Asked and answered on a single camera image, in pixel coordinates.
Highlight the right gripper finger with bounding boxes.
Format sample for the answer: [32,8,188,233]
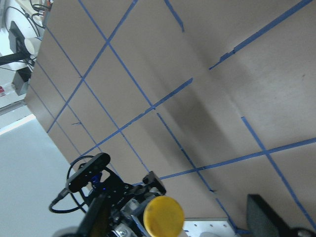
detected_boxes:
[246,194,316,237]

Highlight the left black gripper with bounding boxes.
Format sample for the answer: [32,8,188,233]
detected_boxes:
[79,170,166,237]

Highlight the yellow push button switch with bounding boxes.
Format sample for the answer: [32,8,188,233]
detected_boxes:
[143,196,185,237]

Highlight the brown paper table cover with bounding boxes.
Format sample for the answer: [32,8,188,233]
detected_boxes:
[26,0,316,230]

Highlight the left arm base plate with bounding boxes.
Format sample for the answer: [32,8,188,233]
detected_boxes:
[183,217,239,237]

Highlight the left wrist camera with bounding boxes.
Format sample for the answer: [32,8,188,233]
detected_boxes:
[65,153,111,193]

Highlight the black camera stand base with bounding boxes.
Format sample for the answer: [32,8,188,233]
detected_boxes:
[0,21,31,96]

